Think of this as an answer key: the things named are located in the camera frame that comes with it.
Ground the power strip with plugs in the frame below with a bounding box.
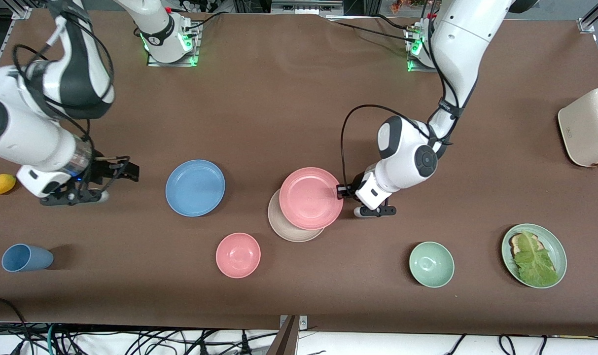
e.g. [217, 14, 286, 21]
[168, 0, 215, 13]

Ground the small metal table bracket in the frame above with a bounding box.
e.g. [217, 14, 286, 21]
[279, 315, 309, 330]

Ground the orange flower decoration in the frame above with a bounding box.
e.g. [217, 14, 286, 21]
[390, 0, 427, 14]

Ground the fabric table cover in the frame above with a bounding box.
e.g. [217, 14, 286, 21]
[0, 9, 598, 337]

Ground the small pink bowl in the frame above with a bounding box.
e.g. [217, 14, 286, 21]
[215, 232, 261, 279]

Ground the dark slanted beam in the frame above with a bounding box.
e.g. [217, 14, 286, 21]
[266, 316, 300, 355]

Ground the green lettuce leaf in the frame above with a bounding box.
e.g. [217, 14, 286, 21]
[513, 231, 560, 287]

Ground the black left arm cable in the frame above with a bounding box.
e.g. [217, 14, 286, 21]
[340, 0, 464, 195]

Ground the green plate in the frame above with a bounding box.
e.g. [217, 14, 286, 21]
[501, 223, 568, 289]

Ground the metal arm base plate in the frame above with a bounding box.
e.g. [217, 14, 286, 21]
[147, 22, 201, 68]
[407, 27, 440, 73]

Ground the toasted bread slice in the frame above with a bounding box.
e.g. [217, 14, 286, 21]
[509, 233, 541, 257]

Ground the beige toaster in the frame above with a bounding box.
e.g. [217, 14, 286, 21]
[558, 87, 598, 169]

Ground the blue cup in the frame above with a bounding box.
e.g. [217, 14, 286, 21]
[1, 244, 54, 273]

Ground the small green bowl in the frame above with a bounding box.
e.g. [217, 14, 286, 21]
[409, 241, 455, 288]

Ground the pink shallow plate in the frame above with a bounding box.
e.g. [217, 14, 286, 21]
[279, 167, 345, 231]

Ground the blue shallow plate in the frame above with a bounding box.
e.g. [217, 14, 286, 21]
[165, 159, 226, 217]

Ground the grey metal frame fixture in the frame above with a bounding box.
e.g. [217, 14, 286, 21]
[271, 0, 345, 15]

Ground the beige shallow plate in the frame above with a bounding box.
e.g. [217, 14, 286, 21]
[268, 189, 325, 243]

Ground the black base cable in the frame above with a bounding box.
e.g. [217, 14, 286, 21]
[183, 10, 233, 31]
[373, 14, 413, 31]
[328, 19, 420, 44]

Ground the aluminium frame profile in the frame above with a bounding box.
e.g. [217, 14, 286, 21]
[577, 0, 598, 34]

